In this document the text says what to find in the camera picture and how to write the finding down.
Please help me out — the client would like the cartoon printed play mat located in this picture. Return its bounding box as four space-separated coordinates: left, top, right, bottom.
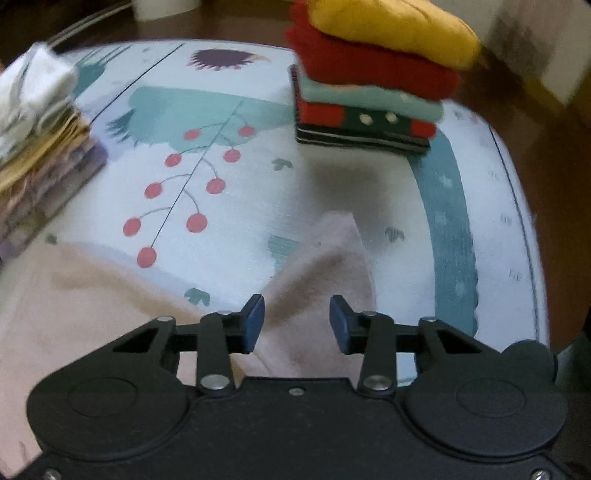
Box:
0 39 550 393

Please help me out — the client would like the black striped folded garment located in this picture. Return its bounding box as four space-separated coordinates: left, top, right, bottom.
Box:
288 65 432 155

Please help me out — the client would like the stack of pastel folded clothes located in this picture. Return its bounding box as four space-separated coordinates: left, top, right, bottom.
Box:
0 41 109 264

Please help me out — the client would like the yellow folded sweater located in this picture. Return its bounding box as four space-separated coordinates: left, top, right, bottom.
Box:
309 0 483 70

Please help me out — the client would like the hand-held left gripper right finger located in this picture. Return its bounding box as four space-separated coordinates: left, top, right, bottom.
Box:
329 294 483 398

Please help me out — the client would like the white plastic bucket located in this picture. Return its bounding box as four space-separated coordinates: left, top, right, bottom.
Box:
131 0 204 21

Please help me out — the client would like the beige knit sweater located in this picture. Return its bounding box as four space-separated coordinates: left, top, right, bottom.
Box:
0 210 377 462

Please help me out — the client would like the white pipe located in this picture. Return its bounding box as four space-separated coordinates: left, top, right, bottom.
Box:
48 1 132 47

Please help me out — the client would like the teal folded garment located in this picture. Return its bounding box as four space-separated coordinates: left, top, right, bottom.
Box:
295 74 444 123

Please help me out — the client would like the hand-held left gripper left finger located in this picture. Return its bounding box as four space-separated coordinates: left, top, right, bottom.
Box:
113 294 266 397

